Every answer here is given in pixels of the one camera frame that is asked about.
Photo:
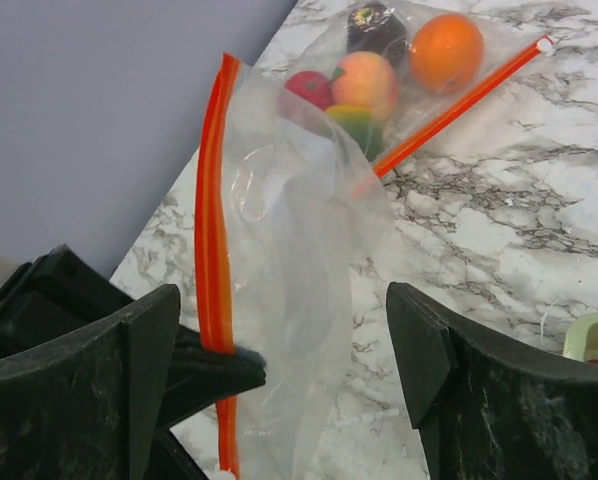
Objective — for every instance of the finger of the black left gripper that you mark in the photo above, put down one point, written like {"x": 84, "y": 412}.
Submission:
{"x": 197, "y": 377}

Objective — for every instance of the pale green plastic basket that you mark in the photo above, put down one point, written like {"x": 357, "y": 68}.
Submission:
{"x": 581, "y": 341}

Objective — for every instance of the clear zip bag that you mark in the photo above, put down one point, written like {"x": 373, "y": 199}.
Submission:
{"x": 420, "y": 115}
{"x": 286, "y": 202}

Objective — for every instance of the clear zip top bag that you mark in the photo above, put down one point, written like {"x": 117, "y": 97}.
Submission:
{"x": 420, "y": 115}

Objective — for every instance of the red apple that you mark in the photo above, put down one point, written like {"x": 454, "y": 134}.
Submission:
{"x": 305, "y": 91}

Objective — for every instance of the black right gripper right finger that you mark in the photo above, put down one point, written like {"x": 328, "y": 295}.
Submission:
{"x": 488, "y": 406}

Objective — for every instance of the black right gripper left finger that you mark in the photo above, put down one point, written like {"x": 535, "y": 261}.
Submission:
{"x": 85, "y": 405}

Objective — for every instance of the peach orange pink fruit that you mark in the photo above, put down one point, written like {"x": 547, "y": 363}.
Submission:
{"x": 367, "y": 80}

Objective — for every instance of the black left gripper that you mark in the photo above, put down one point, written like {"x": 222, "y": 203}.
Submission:
{"x": 51, "y": 296}

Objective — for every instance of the yellow green mango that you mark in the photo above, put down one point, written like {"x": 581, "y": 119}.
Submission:
{"x": 361, "y": 126}

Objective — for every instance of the dark purple plum fruit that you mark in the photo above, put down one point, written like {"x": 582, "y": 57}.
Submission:
{"x": 374, "y": 27}

